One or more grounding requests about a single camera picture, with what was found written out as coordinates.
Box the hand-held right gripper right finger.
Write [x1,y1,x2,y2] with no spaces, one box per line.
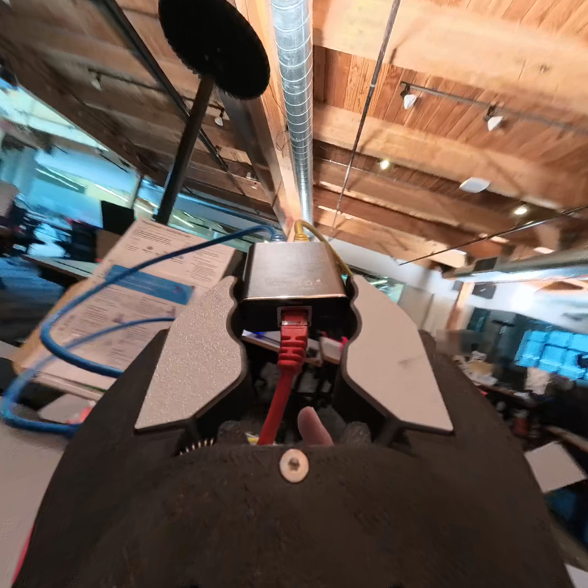
[337,276,455,438]

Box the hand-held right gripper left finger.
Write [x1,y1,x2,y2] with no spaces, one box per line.
[133,276,254,438]

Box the red ethernet cable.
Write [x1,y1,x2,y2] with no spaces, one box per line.
[256,308,314,446]

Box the black network adapter box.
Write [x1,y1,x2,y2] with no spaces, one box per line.
[238,242,355,334]

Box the blue ethernet cable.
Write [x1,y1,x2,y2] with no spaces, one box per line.
[0,225,288,438]

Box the yellow ethernet cable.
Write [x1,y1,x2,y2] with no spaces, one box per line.
[293,220,355,279]

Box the grey desk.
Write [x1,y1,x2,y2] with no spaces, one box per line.
[0,340,120,588]

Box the person's right hand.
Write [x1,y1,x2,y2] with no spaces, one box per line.
[298,406,334,447]

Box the printed instruction sheet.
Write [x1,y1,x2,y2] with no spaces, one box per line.
[14,218,238,383]

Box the black round disc on pole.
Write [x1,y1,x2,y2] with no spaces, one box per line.
[155,0,272,226]

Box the silver ventilation duct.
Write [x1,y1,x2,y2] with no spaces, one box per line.
[269,0,316,240]

